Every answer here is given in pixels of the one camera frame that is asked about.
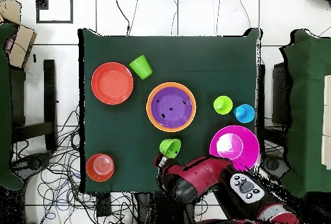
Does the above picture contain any small green bowl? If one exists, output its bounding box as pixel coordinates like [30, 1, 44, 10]
[158, 138, 182, 160]

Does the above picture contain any large orange bowl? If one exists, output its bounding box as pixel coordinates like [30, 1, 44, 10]
[145, 82, 197, 133]

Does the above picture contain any purple bowl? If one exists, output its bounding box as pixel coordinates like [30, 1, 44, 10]
[150, 86, 194, 129]

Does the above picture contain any small orange bowl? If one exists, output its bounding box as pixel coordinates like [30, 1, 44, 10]
[85, 153, 115, 183]

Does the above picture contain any black power strip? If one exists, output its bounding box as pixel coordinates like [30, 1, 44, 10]
[96, 192, 112, 218]

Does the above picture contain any large pink bowl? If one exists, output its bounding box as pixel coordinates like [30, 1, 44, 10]
[209, 124, 261, 172]

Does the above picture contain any lime green cup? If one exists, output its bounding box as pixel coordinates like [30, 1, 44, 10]
[213, 95, 234, 115]

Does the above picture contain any wide red-orange bowl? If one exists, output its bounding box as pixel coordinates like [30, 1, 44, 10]
[91, 62, 134, 106]

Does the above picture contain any blue cup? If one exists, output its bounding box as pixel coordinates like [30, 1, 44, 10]
[233, 104, 256, 124]

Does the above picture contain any dark green tablecloth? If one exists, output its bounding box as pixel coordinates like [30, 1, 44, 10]
[78, 28, 262, 194]

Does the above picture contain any black stand base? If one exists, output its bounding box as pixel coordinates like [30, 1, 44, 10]
[260, 153, 290, 182]
[10, 151, 54, 179]

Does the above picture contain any green cloth covered table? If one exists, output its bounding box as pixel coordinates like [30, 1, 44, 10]
[0, 22, 25, 192]
[279, 28, 331, 199]

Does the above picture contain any white box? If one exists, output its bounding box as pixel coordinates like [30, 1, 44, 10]
[321, 74, 331, 170]

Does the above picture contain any cardboard box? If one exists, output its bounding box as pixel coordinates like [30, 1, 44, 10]
[0, 0, 22, 26]
[7, 25, 37, 69]

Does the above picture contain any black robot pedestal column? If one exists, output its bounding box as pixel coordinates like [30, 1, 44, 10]
[134, 191, 197, 224]

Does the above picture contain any black chair frame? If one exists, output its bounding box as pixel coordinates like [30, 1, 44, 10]
[9, 58, 58, 152]

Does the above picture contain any black cable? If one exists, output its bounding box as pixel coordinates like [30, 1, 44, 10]
[112, 0, 131, 36]

